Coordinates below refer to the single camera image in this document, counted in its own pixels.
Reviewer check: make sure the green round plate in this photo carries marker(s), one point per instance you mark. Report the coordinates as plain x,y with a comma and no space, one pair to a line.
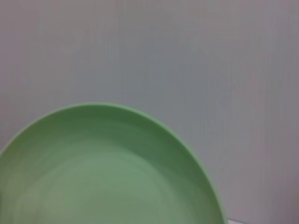
105,175

